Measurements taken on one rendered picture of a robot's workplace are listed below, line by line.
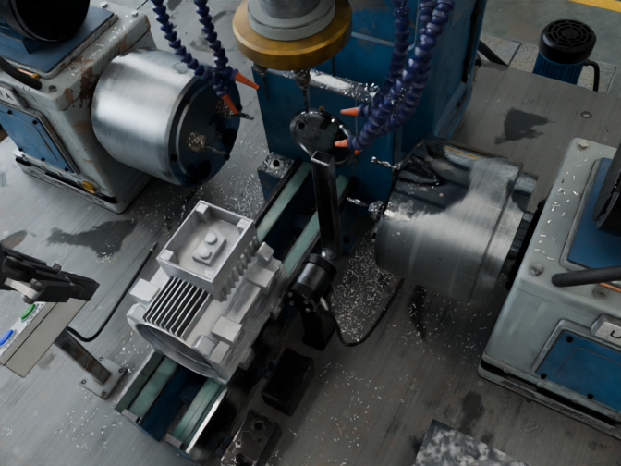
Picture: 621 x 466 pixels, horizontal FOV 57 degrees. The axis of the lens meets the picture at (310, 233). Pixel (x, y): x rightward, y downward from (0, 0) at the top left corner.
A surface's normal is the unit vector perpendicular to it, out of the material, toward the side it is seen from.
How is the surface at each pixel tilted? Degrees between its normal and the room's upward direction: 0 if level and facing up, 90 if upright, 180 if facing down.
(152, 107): 32
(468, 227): 40
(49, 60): 0
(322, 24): 90
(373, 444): 0
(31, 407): 0
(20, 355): 54
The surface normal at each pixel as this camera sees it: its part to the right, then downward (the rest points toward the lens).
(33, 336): 0.65, -0.05
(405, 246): -0.47, 0.45
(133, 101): -0.32, -0.08
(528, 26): -0.08, -0.56
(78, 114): 0.87, 0.36
